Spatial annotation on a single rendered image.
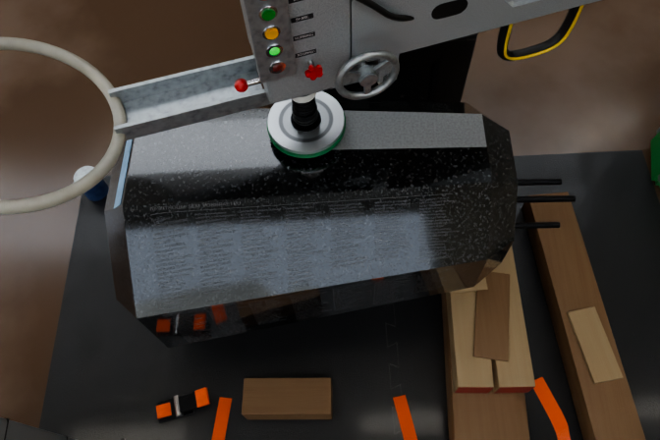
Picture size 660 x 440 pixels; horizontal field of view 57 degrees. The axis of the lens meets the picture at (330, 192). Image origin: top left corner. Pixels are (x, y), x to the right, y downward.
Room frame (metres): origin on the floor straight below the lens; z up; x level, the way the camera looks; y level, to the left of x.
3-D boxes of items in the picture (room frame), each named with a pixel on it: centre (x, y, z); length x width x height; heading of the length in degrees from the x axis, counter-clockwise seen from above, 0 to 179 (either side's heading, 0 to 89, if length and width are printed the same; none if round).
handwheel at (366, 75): (0.89, -0.09, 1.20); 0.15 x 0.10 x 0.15; 103
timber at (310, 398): (0.39, 0.20, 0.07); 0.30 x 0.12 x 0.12; 86
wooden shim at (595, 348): (0.48, -0.87, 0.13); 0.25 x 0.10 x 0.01; 6
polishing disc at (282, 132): (0.98, 0.05, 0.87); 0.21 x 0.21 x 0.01
